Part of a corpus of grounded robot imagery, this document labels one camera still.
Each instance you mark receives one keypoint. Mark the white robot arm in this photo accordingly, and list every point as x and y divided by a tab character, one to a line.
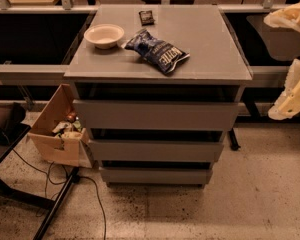
288	17

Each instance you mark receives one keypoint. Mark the grey top drawer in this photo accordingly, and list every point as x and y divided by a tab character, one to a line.
151	115

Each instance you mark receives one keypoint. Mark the cardboard box with trash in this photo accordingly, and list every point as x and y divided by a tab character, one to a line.
57	133

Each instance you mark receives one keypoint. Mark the grey bottom drawer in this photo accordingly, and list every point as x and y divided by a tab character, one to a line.
155	176

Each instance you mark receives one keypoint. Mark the dark bag on left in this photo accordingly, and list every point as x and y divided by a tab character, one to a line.
11	116

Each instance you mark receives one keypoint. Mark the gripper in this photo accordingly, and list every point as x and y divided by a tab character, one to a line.
288	106

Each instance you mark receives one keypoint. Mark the blue chip bag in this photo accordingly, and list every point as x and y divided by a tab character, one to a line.
157	52

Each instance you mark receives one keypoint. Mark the grey drawer cabinet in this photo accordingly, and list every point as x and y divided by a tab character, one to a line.
215	72

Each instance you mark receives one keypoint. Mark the grey middle drawer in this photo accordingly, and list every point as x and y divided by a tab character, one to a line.
158	151

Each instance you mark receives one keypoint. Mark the black table leg frame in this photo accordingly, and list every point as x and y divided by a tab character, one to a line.
51	206

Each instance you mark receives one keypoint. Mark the white bowl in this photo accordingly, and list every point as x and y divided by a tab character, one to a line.
104	36

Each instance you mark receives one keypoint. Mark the grey drawer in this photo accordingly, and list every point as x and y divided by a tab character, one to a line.
158	151
151	115
155	176

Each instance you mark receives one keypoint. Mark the grey chair seat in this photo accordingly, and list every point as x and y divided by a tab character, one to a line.
283	44

